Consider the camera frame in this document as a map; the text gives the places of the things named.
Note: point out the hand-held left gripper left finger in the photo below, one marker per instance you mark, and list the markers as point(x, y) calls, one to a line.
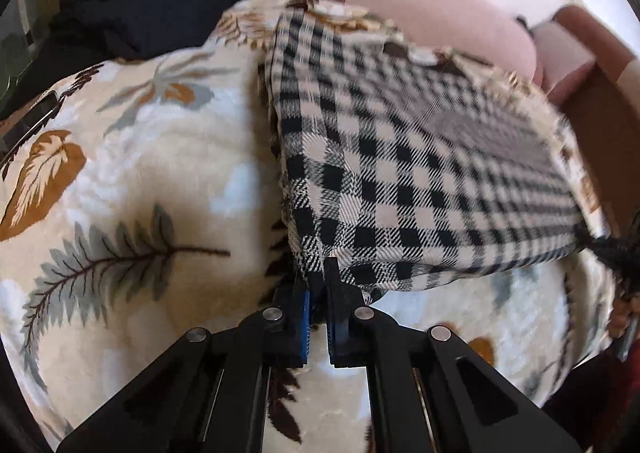
point(300, 328)

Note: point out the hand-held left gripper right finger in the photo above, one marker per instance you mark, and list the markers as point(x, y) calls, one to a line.
point(337, 338)

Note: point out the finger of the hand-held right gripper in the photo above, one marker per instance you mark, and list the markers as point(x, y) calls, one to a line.
point(612, 253)

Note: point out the black white checkered shirt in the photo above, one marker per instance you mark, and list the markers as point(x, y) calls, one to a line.
point(400, 173)

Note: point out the person's dark red clothing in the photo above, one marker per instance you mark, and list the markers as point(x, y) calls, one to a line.
point(595, 393)

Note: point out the small pink pillow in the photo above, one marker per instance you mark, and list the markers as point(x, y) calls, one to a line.
point(560, 50)

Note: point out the leaf print fleece blanket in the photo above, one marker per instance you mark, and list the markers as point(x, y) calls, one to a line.
point(150, 173)

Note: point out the wooden framed window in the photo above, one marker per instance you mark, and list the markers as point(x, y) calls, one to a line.
point(30, 23)

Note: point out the brown wooden bed frame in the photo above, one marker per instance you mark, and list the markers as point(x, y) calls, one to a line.
point(605, 133)

